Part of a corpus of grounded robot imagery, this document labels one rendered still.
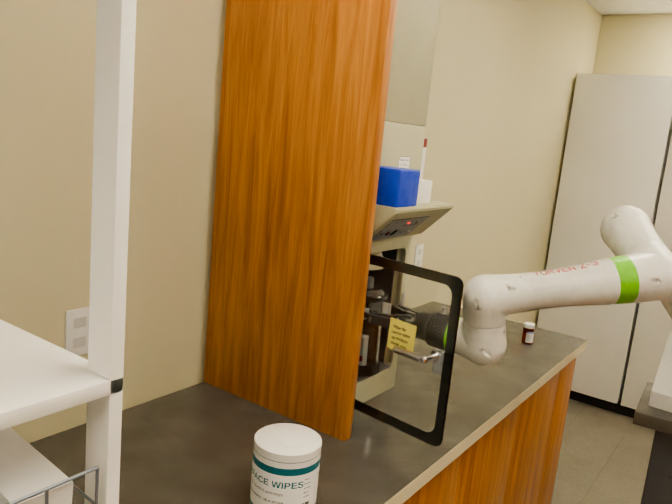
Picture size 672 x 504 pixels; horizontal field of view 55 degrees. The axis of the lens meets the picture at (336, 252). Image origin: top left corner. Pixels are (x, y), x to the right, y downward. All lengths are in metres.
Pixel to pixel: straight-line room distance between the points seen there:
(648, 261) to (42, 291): 1.39
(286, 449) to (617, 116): 3.65
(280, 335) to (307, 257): 0.23
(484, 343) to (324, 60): 0.76
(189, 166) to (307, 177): 0.35
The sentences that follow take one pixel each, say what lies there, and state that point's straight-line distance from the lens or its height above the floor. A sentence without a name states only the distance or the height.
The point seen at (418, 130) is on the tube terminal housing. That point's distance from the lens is 1.80.
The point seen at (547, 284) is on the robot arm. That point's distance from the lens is 1.58.
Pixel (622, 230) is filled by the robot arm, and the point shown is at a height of 1.50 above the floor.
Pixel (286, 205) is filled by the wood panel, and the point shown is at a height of 1.48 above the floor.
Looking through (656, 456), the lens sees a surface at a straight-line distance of 2.27.
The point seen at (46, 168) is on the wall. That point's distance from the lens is 1.50.
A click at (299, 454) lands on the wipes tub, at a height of 1.09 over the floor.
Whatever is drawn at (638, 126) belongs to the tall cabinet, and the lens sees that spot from 4.50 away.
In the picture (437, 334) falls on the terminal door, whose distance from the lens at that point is 1.46.
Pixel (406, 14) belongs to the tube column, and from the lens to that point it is 1.71.
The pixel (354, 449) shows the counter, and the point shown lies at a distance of 1.59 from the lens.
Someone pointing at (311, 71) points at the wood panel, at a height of 1.81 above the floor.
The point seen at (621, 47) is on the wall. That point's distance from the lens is 5.05.
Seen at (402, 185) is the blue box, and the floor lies 1.56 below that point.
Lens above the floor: 1.68
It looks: 11 degrees down
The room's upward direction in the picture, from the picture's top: 6 degrees clockwise
